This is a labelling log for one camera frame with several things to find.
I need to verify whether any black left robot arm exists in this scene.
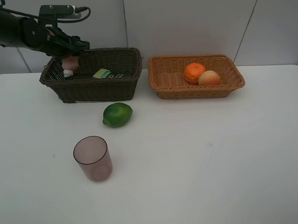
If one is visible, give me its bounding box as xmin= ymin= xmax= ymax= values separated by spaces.
xmin=0 ymin=0 xmax=91 ymax=58

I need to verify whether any orange mandarin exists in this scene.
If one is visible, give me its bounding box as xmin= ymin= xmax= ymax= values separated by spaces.
xmin=184 ymin=63 xmax=206 ymax=85

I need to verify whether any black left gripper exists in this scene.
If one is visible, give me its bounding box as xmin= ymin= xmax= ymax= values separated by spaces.
xmin=21 ymin=18 xmax=90 ymax=58

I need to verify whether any translucent purple plastic cup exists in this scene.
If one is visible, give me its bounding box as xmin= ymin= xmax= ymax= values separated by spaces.
xmin=73 ymin=136 xmax=113 ymax=182

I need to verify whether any green lime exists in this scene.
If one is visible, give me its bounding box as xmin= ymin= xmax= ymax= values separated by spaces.
xmin=102 ymin=102 xmax=133 ymax=128

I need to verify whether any red yellow peach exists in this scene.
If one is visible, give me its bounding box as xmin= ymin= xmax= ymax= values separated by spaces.
xmin=198 ymin=70 xmax=221 ymax=86

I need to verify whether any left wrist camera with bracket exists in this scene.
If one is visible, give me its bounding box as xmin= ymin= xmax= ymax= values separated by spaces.
xmin=38 ymin=5 xmax=80 ymax=28

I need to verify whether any pink lotion tube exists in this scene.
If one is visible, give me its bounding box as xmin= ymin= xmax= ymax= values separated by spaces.
xmin=62 ymin=56 xmax=79 ymax=78

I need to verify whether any dark green pump bottle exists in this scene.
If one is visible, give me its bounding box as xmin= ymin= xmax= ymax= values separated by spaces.
xmin=93 ymin=68 xmax=125 ymax=79

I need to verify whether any dark brown wicker basket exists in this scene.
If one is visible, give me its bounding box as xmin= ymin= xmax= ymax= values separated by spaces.
xmin=39 ymin=48 xmax=142 ymax=103

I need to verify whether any light orange wicker basket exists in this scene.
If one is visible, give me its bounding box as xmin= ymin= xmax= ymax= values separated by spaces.
xmin=148 ymin=54 xmax=245 ymax=100

